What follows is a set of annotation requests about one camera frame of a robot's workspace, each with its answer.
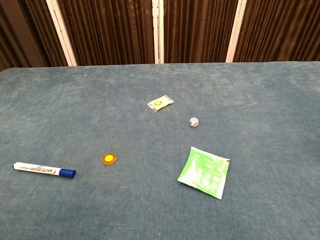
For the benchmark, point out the small white die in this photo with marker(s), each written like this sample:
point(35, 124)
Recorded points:
point(194, 122)

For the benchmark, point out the small clear candy packet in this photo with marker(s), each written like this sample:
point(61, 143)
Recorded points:
point(160, 102)

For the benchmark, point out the orange round magnet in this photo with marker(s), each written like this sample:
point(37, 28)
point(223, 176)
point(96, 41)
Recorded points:
point(109, 158)

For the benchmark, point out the green and white sachet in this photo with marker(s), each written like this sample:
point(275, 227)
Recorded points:
point(203, 172)

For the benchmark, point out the blue table cloth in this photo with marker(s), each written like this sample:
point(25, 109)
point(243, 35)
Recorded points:
point(150, 190)

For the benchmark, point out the dark brown curtain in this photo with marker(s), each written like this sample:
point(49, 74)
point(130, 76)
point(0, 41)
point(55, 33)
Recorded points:
point(112, 30)

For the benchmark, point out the blue capped whiteboard marker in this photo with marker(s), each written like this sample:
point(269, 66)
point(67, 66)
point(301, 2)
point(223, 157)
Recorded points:
point(42, 170)

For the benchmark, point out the white frame post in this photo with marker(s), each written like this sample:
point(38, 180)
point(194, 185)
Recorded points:
point(62, 32)
point(236, 31)
point(158, 31)

